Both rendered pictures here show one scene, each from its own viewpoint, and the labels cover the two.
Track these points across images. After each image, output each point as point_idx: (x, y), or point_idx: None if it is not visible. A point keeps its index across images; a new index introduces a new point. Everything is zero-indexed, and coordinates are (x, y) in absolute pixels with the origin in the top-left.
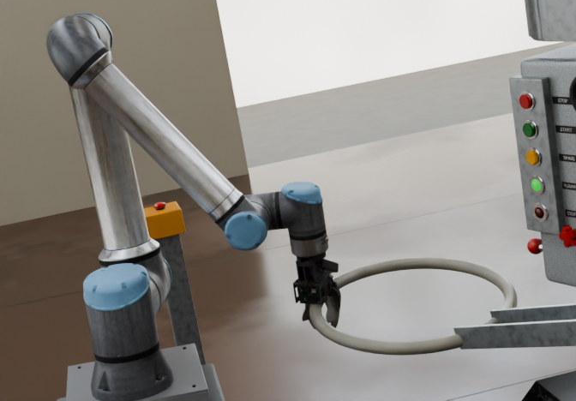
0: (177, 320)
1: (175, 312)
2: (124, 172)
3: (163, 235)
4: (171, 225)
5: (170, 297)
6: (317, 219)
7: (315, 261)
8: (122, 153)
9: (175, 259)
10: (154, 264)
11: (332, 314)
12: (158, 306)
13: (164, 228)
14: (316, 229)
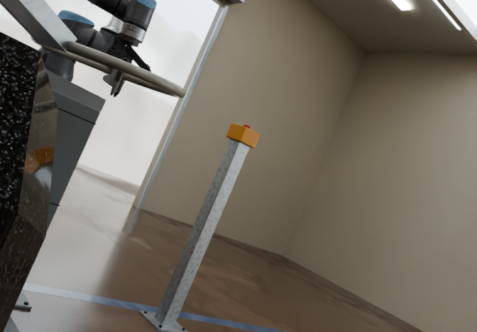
0: (211, 189)
1: (212, 184)
2: None
3: (231, 136)
4: (237, 133)
5: (216, 174)
6: (131, 10)
7: (123, 42)
8: None
9: (230, 155)
10: (107, 36)
11: (111, 79)
12: (81, 43)
13: (233, 133)
14: (128, 16)
